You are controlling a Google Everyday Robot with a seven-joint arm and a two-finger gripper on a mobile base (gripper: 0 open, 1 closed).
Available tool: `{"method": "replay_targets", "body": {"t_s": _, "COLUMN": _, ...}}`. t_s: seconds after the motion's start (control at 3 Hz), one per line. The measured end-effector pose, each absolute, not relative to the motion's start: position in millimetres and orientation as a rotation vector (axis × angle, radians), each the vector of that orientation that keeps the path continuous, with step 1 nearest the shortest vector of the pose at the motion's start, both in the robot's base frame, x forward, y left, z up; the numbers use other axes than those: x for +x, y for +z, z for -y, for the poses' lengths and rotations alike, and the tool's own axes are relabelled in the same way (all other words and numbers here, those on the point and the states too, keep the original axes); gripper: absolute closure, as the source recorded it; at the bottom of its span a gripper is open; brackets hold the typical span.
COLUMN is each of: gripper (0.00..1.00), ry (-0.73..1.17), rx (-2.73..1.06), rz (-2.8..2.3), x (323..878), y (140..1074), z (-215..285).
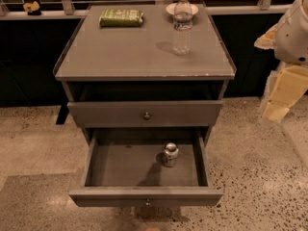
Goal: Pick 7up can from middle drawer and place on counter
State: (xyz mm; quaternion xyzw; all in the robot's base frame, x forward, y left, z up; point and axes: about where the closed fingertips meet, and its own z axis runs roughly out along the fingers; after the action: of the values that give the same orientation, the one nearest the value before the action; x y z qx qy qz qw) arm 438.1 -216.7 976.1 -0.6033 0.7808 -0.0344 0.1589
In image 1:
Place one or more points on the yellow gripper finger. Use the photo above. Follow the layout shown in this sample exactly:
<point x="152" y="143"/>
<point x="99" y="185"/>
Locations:
<point x="267" y="40"/>
<point x="290" y="85"/>

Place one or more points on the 7up soda can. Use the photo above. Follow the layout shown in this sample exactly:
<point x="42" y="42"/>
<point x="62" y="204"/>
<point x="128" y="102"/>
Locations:
<point x="170" y="153"/>

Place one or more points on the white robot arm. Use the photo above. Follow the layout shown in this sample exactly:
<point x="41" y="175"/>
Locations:
<point x="291" y="42"/>

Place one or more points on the closed grey top drawer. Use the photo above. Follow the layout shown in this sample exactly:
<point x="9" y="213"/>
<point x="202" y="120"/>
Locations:
<point x="130" y="114"/>

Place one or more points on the brass top drawer knob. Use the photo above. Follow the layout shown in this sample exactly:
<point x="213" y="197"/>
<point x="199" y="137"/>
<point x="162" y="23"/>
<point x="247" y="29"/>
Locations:
<point x="147" y="116"/>

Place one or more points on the brass drawer knob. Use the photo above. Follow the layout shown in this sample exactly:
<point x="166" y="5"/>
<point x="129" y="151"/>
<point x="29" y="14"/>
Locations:
<point x="147" y="116"/>
<point x="147" y="203"/>

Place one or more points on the grey drawer cabinet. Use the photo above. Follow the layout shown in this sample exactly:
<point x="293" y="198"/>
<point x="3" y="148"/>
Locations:
<point x="125" y="64"/>

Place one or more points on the brass middle drawer knob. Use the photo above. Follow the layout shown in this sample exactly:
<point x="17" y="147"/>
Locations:
<point x="147" y="203"/>

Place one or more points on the open grey middle drawer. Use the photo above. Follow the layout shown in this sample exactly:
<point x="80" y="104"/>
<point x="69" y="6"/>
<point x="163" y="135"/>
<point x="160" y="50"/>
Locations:
<point x="125" y="167"/>

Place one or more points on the clear plastic water bottle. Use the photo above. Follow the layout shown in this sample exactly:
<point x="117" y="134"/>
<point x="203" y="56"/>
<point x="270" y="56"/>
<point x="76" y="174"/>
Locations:
<point x="182" y="25"/>

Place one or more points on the small white bowl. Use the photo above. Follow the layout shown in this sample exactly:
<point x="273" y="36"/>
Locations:
<point x="172" y="7"/>

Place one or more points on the green chip bag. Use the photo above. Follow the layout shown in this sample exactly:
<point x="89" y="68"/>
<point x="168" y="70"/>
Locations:
<point x="120" y="18"/>

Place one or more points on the yellow sponge on ledge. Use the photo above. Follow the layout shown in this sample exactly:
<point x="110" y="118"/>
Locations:
<point x="32" y="8"/>

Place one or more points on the grey window ledge rail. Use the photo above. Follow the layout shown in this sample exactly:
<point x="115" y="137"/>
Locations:
<point x="229" y="10"/>

